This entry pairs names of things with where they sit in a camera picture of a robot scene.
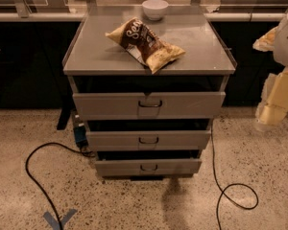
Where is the grey drawer cabinet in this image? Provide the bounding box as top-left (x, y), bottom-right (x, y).
top-left (62, 5), bottom-right (238, 181)

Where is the grey top drawer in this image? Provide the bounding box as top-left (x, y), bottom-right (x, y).
top-left (73, 92), bottom-right (226, 121)

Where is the grey bottom drawer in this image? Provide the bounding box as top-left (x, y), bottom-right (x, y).
top-left (95, 158), bottom-right (202, 177)

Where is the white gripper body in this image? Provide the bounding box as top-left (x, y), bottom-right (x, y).
top-left (266, 68), bottom-right (288, 112)

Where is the blue power box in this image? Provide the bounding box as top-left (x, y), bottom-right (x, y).
top-left (73, 126), bottom-right (87, 148)

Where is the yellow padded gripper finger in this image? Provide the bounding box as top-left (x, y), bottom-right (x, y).
top-left (254, 68), bottom-right (288, 131)
top-left (252, 27), bottom-right (276, 52)

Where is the black cable right floor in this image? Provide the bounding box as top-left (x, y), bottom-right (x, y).
top-left (210, 127), bottom-right (259, 230)

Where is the grey drawer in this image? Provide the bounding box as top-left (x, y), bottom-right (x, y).
top-left (73, 92), bottom-right (226, 121)
top-left (86, 130), bottom-right (210, 151)
top-left (95, 158), bottom-right (202, 177)

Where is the black cable floor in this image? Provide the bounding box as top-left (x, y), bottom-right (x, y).
top-left (210, 127), bottom-right (259, 230)
top-left (24, 142), bottom-right (96, 230)

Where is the blue tape floor mark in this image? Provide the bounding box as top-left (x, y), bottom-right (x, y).
top-left (43, 209), bottom-right (77, 230)

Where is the black cable left floor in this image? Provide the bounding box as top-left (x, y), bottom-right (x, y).
top-left (24, 142), bottom-right (96, 230)

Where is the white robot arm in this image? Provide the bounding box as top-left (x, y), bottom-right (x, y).
top-left (252, 12), bottom-right (288, 131)

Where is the white bowl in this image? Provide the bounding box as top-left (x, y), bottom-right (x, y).
top-left (142, 0), bottom-right (169, 20)

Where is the grey middle drawer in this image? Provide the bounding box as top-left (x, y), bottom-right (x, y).
top-left (86, 130), bottom-right (210, 151)

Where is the brown yellow chip bag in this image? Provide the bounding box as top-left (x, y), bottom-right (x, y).
top-left (105, 17), bottom-right (185, 74)

